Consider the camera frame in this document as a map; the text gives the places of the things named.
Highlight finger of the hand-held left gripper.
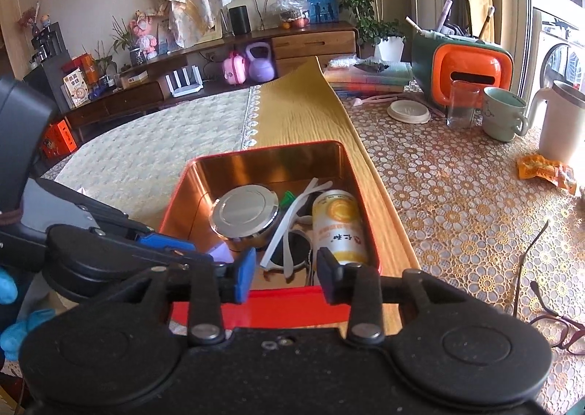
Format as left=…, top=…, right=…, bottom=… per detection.
left=94, top=229, right=227, bottom=267
left=37, top=177, right=154, bottom=237

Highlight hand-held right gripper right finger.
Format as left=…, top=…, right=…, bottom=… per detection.
left=316, top=247, right=462, bottom=346

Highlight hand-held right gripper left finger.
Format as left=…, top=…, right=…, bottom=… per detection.
left=112, top=247, right=257, bottom=347

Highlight purple toy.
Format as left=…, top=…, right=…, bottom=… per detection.
left=211, top=242, right=235, bottom=264

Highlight white bottle with yellow label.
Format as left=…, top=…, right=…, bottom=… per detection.
left=312, top=189, right=370, bottom=266

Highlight white sunglasses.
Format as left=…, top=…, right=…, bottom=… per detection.
left=260, top=177, right=332, bottom=279

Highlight silver round tin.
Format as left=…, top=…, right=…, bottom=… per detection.
left=209, top=185, right=279, bottom=251

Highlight red tin box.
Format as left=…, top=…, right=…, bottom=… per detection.
left=158, top=140, right=382, bottom=338

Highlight person's left hand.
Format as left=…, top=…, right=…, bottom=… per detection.
left=0, top=266, right=58, bottom=363

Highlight orange cardboard box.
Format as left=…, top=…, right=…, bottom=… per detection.
left=41, top=119, right=78, bottom=159

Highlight black mini fridge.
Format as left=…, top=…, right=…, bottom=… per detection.
left=23, top=63, right=69, bottom=114

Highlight white and orange snack box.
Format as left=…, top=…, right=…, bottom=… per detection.
left=63, top=69, right=91, bottom=107

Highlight orange gift bag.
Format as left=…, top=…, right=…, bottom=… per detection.
left=61, top=54, right=99, bottom=82

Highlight black coffee machine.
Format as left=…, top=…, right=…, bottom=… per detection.
left=31, top=22, right=69, bottom=66

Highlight cream quilted table mat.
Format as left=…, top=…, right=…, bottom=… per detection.
left=43, top=85, right=262, bottom=233

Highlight small potted green plant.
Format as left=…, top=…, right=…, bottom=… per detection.
left=94, top=47, right=117, bottom=87

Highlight dried flower arrangement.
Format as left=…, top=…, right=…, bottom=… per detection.
left=18, top=0, right=51, bottom=29

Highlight small flat box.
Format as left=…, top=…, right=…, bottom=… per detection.
left=120, top=71, right=149, bottom=89

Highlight potted orchid plant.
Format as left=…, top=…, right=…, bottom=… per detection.
left=112, top=17, right=148, bottom=67

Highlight white router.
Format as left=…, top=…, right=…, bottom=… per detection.
left=165, top=67, right=204, bottom=98

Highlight pink plush doll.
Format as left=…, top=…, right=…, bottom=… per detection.
left=129, top=9, right=158, bottom=54

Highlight yellow table cloth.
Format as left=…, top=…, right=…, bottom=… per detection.
left=253, top=57, right=421, bottom=338

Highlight white round lid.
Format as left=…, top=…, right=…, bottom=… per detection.
left=388, top=99, right=431, bottom=124

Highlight pink toy suitcase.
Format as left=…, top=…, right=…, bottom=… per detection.
left=222, top=52, right=250, bottom=86

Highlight purple kettlebell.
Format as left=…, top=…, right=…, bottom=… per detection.
left=245, top=41, right=277, bottom=82

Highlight stack of books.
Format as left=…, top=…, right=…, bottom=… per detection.
left=322, top=61, right=414, bottom=98

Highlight dark dish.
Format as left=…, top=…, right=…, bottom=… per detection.
left=354, top=59, right=389, bottom=74

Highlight clear drinking glass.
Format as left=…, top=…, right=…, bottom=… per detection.
left=446, top=80, right=480, bottom=129

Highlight pale green mug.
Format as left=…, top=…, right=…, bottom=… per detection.
left=482, top=87, right=528, bottom=121
left=483, top=116, right=530, bottom=142

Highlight dark-framed eyeglasses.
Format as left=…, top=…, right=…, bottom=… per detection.
left=512, top=219, right=585, bottom=355

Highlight black speaker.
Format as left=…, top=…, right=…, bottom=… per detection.
left=229, top=6, right=251, bottom=36

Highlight wooden media cabinet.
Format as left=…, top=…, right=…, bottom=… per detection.
left=64, top=21, right=359, bottom=142

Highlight white plant pot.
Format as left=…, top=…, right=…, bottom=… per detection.
left=374, top=35, right=405, bottom=63

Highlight orange snack wrapper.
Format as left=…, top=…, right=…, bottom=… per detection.
left=516, top=154, right=577, bottom=194

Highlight orange and green desk organizer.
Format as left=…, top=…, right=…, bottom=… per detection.
left=411, top=29, right=515, bottom=104

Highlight cream shell-shaped ornament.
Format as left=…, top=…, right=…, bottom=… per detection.
left=222, top=0, right=284, bottom=32

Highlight plastic bag of fruit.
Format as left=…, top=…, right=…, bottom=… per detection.
left=276, top=0, right=312, bottom=29

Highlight blue box with silhouettes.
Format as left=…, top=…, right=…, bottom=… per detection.
left=305, top=0, right=340, bottom=24

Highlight white jug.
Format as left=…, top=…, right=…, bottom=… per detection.
left=525, top=80, right=585, bottom=164

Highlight white tube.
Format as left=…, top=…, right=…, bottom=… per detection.
left=438, top=0, right=454, bottom=34

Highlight white washing machine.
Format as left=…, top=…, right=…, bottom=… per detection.
left=530, top=8, right=585, bottom=100

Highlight wooden wall shelving unit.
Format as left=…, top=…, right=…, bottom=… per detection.
left=0, top=0, right=35, bottom=73

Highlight wooden-handled brush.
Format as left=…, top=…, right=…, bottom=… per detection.
left=478, top=6, right=495, bottom=41

